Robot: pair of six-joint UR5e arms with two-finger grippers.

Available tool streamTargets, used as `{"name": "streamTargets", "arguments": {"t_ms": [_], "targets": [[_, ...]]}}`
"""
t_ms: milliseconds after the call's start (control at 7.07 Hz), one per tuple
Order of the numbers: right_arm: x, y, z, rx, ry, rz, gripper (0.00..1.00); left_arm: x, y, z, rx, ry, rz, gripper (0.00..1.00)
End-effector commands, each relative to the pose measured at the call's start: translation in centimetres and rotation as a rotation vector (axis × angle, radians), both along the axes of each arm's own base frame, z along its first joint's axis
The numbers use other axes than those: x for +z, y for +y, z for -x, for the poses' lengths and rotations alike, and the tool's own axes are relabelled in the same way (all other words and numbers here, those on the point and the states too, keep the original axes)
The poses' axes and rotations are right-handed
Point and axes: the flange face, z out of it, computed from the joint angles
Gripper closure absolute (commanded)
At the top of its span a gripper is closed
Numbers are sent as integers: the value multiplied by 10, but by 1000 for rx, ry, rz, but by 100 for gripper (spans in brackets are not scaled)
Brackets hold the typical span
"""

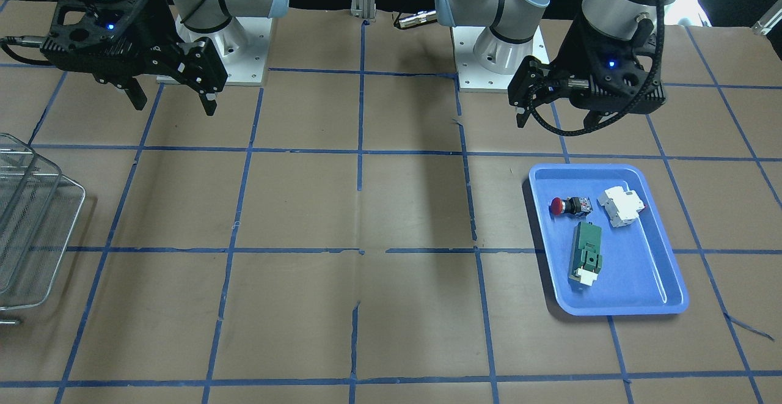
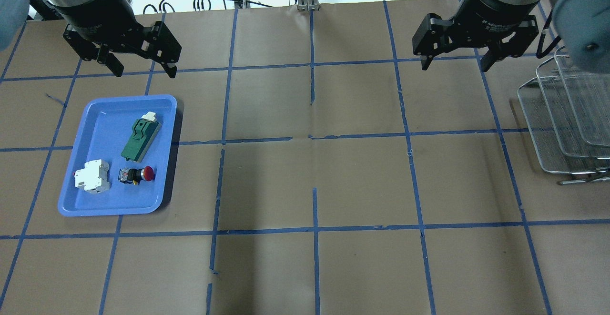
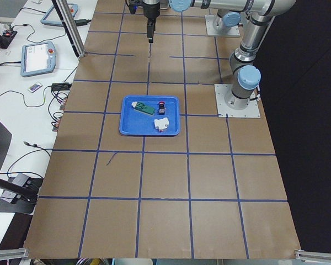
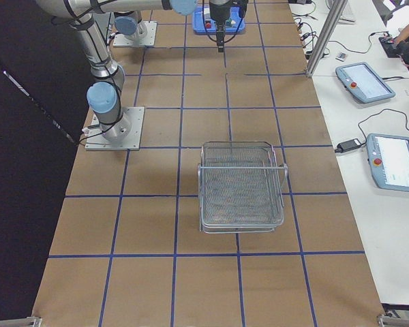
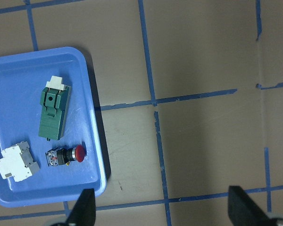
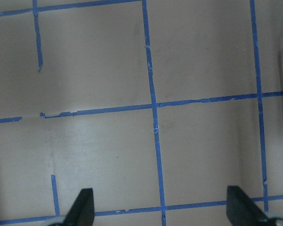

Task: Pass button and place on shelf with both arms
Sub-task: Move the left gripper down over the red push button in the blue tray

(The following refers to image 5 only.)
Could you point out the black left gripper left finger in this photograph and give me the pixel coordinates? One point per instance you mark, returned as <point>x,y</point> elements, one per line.
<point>84,211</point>

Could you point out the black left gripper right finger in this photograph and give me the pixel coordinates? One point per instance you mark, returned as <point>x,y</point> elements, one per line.
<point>243,211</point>

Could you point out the red mushroom push button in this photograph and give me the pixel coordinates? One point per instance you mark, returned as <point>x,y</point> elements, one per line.
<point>63,156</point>

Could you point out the blue plastic tray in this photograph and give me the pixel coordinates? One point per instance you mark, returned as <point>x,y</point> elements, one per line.
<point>22,79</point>

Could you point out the white grey circuit breaker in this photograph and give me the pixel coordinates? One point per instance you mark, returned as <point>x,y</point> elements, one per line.
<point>17,162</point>

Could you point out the green electrical switch module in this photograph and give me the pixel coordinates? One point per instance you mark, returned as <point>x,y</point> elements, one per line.
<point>54,101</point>

